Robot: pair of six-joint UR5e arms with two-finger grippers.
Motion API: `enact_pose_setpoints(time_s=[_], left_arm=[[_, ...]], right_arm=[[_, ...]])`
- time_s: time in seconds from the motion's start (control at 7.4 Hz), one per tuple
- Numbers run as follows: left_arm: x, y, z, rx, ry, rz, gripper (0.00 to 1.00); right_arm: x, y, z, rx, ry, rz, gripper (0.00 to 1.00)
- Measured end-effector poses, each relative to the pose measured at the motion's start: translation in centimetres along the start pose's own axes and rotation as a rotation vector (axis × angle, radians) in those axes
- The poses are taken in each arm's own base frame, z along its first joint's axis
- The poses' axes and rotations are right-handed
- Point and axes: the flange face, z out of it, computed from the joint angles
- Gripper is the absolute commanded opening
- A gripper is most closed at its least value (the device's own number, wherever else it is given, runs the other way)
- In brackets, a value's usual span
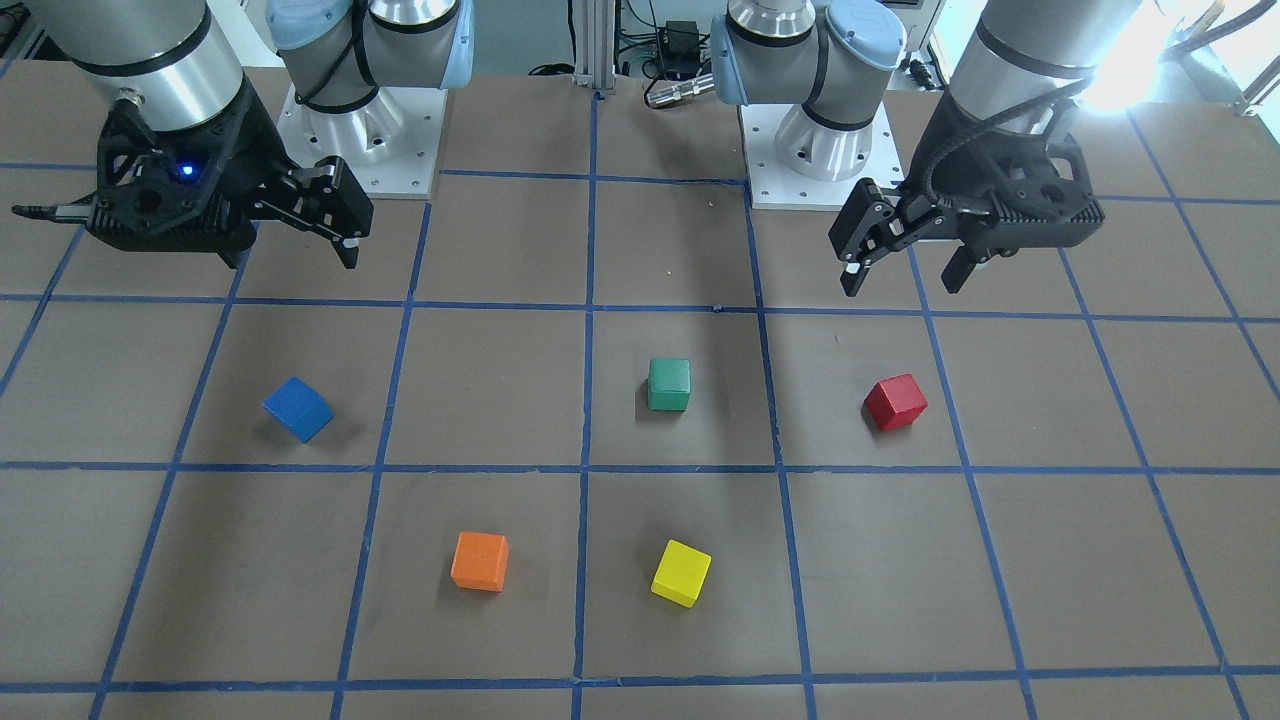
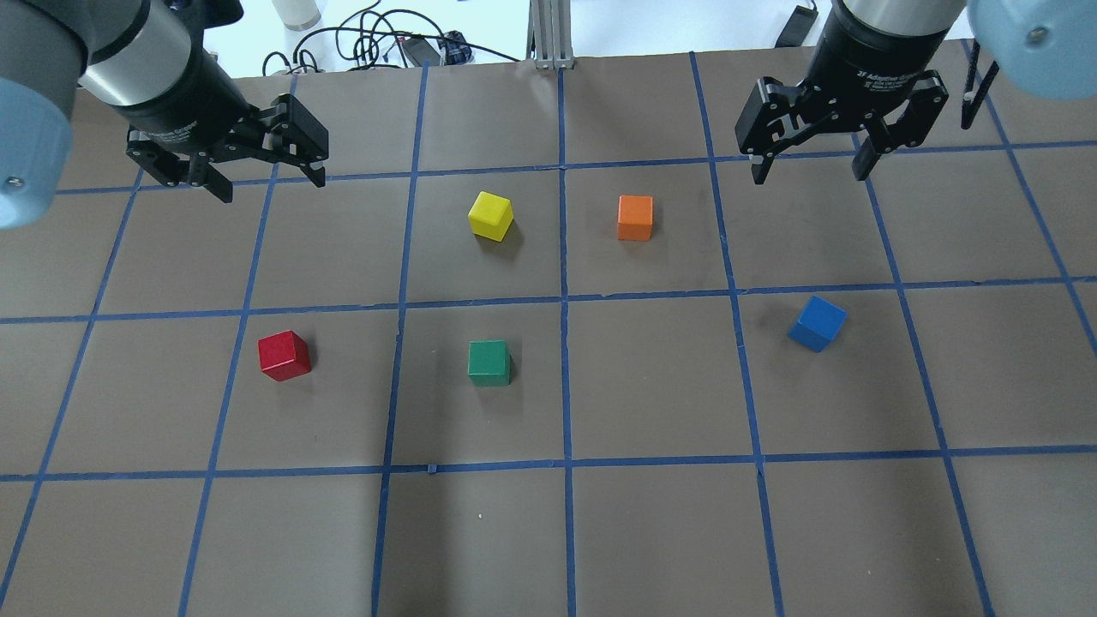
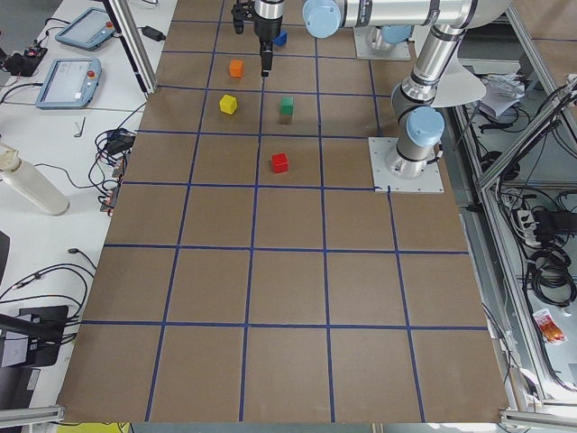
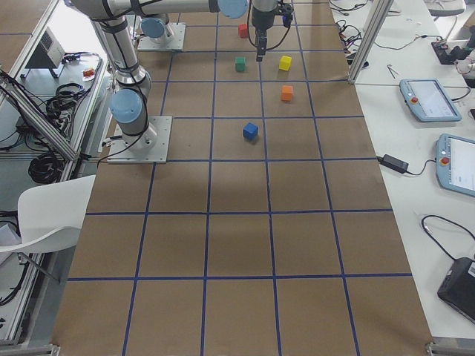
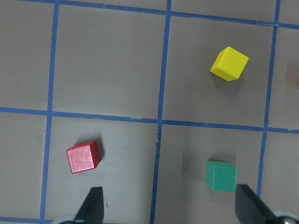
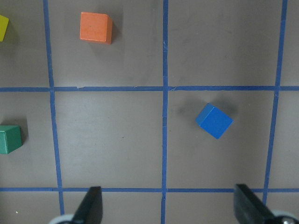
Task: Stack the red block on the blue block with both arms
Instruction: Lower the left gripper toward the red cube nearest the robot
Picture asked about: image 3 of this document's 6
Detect white bottle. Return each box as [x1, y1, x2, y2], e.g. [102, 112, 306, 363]
[1, 143, 69, 216]

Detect black power adapter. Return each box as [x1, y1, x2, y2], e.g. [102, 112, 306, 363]
[141, 25, 166, 41]

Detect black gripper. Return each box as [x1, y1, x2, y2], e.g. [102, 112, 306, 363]
[253, 0, 284, 77]

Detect allen key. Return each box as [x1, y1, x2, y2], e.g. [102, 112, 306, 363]
[74, 117, 87, 138]

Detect yellow wooden block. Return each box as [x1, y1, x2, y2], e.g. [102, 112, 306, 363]
[219, 94, 238, 115]

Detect red snack packet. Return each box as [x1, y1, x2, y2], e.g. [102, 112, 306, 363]
[533, 309, 566, 345]

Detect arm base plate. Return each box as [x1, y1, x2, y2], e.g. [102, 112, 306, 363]
[368, 137, 444, 194]
[353, 25, 413, 61]

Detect aluminium frame post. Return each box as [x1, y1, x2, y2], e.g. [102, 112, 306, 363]
[103, 0, 158, 95]

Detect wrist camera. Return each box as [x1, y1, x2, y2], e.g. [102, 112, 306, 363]
[231, 0, 254, 34]

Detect near teach pendant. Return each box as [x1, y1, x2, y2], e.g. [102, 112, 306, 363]
[35, 58, 102, 109]

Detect orange wooden block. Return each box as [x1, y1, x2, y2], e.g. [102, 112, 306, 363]
[229, 59, 244, 78]

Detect blue wooden block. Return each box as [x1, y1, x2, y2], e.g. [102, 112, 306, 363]
[273, 29, 288, 47]

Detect far teach pendant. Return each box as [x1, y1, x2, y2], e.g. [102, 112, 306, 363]
[55, 7, 115, 51]

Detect red wooden block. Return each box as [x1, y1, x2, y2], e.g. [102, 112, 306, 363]
[270, 152, 289, 174]

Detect teach pendant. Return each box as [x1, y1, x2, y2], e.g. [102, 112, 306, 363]
[55, 7, 115, 51]
[35, 58, 102, 109]

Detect green wooden block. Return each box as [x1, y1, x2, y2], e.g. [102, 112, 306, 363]
[279, 97, 295, 116]

